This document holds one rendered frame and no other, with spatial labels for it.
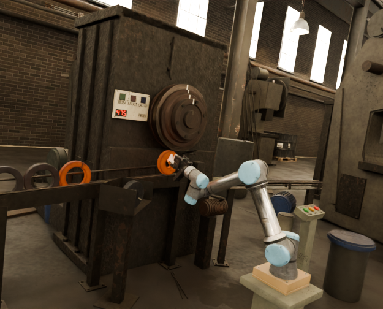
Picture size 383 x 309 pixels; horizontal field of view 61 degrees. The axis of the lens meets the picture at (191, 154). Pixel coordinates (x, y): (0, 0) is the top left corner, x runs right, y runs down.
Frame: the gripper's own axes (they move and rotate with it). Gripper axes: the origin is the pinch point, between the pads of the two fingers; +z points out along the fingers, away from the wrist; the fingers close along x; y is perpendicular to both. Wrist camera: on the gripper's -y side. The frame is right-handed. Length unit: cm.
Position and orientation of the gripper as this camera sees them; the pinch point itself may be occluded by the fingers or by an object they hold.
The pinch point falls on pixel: (168, 159)
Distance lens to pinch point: 207.2
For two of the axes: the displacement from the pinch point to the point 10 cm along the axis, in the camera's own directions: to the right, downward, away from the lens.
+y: 2.9, -9.1, -3.1
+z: -6.0, -4.2, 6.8
